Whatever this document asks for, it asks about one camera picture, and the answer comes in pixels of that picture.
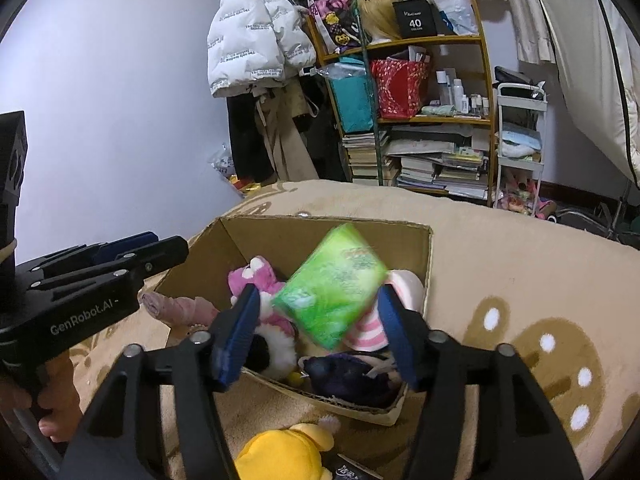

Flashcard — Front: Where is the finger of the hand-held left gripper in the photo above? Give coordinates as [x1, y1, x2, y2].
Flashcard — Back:
[30, 236, 190, 293]
[15, 231, 161, 283]

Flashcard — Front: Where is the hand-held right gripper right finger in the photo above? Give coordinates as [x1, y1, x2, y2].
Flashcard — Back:
[376, 282, 586, 480]

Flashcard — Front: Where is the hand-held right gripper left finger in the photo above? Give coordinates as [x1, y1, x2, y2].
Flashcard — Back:
[59, 284, 262, 480]

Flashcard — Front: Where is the pale pink striped plush toy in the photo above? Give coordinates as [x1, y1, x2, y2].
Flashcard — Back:
[345, 269, 426, 353]

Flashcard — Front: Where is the black and white plush toy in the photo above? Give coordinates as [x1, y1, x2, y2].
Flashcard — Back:
[246, 330, 307, 387]

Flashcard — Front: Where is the purple plush toy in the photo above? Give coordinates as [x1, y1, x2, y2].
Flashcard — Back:
[297, 352, 406, 408]

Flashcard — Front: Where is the bright pink plush toy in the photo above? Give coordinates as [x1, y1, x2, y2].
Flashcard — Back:
[227, 256, 297, 337]

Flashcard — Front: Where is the green tissue pack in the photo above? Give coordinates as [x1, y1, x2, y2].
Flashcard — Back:
[272, 223, 388, 351]

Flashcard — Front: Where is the cardboard box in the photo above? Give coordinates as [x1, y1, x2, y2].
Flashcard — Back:
[150, 215, 433, 428]

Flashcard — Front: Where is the dusty pink soft toy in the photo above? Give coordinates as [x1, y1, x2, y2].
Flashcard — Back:
[140, 291, 221, 332]

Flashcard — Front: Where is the person's left hand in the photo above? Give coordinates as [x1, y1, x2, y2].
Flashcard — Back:
[0, 355, 85, 443]

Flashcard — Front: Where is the bag of colourful clutter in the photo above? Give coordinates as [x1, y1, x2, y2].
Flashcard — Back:
[209, 144, 262, 197]

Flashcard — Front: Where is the brown floral blanket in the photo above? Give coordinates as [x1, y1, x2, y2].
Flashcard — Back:
[65, 179, 640, 480]

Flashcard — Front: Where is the yellow plush toy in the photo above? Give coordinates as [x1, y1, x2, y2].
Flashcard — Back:
[234, 414, 342, 480]

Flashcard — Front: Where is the black packet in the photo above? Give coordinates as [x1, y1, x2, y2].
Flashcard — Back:
[334, 453, 383, 480]

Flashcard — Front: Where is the black coat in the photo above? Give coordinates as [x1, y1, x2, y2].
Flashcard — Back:
[226, 91, 278, 184]

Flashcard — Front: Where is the stack of books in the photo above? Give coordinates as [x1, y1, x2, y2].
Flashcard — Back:
[342, 127, 492, 202]

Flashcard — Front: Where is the beige coat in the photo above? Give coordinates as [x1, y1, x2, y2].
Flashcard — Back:
[252, 82, 322, 184]

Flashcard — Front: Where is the pink doll toy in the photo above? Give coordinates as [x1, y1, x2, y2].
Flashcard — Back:
[496, 170, 557, 217]

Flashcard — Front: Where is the black hanging garment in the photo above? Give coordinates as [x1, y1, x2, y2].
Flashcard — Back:
[299, 74, 352, 183]

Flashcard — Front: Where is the white puffer jacket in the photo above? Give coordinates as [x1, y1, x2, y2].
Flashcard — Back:
[206, 0, 317, 98]

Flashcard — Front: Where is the teal bag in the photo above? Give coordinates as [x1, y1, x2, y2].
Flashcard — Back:
[325, 57, 376, 134]

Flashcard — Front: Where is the red patterned bag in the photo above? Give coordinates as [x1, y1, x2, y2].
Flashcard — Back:
[371, 57, 431, 120]

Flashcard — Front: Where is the group of cosmetic bottles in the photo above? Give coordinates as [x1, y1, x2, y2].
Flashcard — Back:
[435, 69, 494, 117]

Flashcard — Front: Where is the white trolley cart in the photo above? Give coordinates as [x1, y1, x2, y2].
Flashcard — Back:
[492, 82, 547, 212]

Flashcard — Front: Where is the black bag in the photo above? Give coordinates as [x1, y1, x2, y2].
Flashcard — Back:
[495, 66, 539, 87]

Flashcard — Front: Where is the colourful printed bag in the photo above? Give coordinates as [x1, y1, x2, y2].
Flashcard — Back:
[307, 0, 364, 56]

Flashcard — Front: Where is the wooden shelf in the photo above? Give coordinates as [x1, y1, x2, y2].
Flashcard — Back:
[305, 0, 497, 207]

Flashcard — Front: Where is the black box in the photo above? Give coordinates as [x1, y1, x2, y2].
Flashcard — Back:
[391, 0, 441, 40]

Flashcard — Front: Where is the blonde wig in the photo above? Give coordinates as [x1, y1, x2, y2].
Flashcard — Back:
[357, 0, 404, 45]

